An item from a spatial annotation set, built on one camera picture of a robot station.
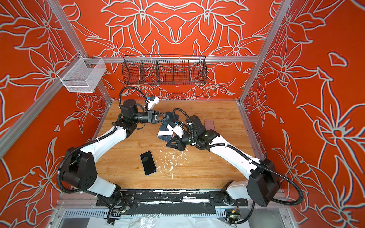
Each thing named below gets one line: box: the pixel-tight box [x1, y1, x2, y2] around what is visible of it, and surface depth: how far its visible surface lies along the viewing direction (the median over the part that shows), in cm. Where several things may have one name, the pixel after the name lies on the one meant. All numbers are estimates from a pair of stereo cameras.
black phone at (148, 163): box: [140, 150, 158, 177], surface depth 87 cm
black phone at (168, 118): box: [157, 111, 180, 143], surface depth 71 cm
